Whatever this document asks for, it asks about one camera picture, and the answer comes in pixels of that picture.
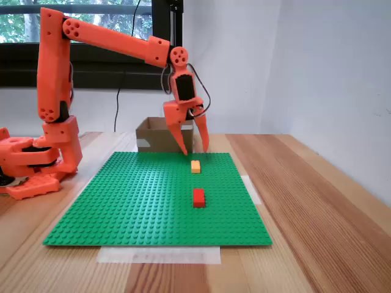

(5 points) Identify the gripper servo cable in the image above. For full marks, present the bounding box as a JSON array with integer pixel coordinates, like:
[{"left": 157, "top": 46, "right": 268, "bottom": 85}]
[{"left": 161, "top": 62, "right": 212, "bottom": 119}]

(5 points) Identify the black camera stand pole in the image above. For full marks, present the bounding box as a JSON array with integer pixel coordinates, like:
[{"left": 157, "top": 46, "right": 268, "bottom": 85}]
[{"left": 166, "top": 0, "right": 185, "bottom": 118}]

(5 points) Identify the cardboard box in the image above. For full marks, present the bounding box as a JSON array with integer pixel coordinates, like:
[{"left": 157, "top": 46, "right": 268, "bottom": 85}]
[{"left": 136, "top": 117, "right": 196, "bottom": 153}]

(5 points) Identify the black table clamp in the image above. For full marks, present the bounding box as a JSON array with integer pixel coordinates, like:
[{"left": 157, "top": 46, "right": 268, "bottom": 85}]
[{"left": 0, "top": 171, "right": 19, "bottom": 187}]

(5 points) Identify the black hanging cable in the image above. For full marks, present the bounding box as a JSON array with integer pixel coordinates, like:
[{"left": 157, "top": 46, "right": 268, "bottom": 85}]
[{"left": 113, "top": 0, "right": 142, "bottom": 132}]

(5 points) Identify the red lego block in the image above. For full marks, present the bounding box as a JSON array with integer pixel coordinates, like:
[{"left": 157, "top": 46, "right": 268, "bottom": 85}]
[{"left": 192, "top": 188, "right": 206, "bottom": 209}]

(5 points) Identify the black window frame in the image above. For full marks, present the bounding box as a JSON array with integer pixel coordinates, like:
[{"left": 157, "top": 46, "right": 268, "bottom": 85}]
[{"left": 0, "top": 0, "right": 184, "bottom": 91}]

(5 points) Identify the green lego baseplate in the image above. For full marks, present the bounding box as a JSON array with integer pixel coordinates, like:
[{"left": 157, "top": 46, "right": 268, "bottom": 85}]
[{"left": 42, "top": 151, "right": 273, "bottom": 247}]

